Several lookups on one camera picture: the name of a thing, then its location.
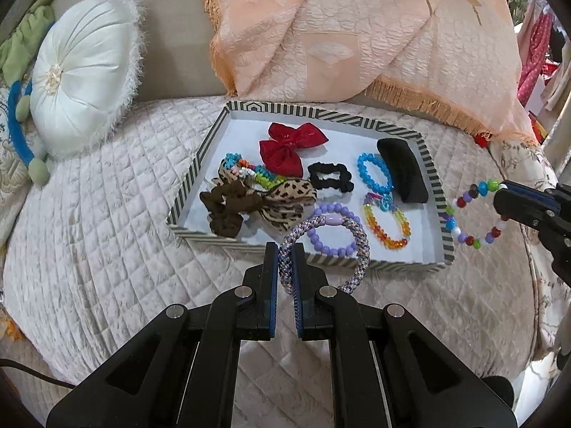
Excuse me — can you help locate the multicolour round bead bracelet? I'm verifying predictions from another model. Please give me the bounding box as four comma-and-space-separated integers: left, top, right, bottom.
445, 179, 509, 250

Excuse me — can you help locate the blue bead bracelet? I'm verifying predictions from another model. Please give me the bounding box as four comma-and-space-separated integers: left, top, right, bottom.
356, 152, 395, 196

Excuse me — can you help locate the black cable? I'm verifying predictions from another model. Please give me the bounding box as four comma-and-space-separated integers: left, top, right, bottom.
0, 359, 79, 389

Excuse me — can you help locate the green plush toy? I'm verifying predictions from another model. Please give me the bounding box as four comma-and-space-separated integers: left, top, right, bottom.
0, 5, 56, 86

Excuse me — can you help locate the quilted cream bed cover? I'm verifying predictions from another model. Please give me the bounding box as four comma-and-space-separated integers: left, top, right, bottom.
0, 96, 571, 411

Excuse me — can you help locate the black scrunchie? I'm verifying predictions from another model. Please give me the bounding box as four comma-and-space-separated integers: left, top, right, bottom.
307, 160, 355, 197

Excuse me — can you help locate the red bow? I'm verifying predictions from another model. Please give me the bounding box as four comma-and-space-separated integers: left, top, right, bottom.
259, 121, 330, 177

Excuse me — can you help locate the red polka dot garment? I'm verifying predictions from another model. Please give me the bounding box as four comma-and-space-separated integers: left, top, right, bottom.
516, 0, 560, 108

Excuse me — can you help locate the blue plush strap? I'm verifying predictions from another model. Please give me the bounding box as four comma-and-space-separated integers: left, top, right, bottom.
8, 79, 51, 187

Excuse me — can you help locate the beige sofa backrest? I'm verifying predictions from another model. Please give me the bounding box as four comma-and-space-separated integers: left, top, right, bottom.
45, 0, 237, 103

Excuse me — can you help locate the leopard print bow scrunchie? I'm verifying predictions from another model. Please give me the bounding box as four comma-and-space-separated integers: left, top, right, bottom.
217, 160, 318, 233

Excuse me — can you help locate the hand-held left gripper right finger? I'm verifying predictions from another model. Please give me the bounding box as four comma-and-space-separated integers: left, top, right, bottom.
292, 241, 518, 428

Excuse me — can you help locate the purple bead bracelet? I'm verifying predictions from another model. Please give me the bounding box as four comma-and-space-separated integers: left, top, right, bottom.
307, 203, 363, 258

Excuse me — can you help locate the rainbow translucent bead bracelet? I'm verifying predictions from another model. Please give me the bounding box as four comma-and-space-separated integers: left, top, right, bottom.
363, 192, 412, 251

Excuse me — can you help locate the striped tray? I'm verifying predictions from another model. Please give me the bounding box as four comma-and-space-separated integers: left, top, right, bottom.
166, 100, 456, 272

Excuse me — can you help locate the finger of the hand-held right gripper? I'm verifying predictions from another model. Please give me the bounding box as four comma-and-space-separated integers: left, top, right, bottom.
495, 192, 556, 233
502, 180, 560, 208

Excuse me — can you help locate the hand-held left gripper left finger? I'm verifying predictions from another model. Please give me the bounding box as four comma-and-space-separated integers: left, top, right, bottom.
45, 241, 279, 428

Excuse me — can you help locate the white round cushion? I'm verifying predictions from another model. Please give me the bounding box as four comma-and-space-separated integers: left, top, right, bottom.
29, 0, 146, 159

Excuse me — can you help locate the purple braided bracelet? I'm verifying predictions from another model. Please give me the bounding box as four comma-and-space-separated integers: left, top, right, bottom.
277, 214, 371, 297

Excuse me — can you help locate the brown scrunchie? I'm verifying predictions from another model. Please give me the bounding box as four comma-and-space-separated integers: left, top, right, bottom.
199, 180, 264, 237

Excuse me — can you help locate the peach fringed blanket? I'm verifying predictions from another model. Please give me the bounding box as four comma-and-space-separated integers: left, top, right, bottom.
199, 0, 538, 143

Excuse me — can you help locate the neon bead bracelet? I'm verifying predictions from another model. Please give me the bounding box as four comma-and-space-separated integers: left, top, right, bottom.
224, 153, 286, 190

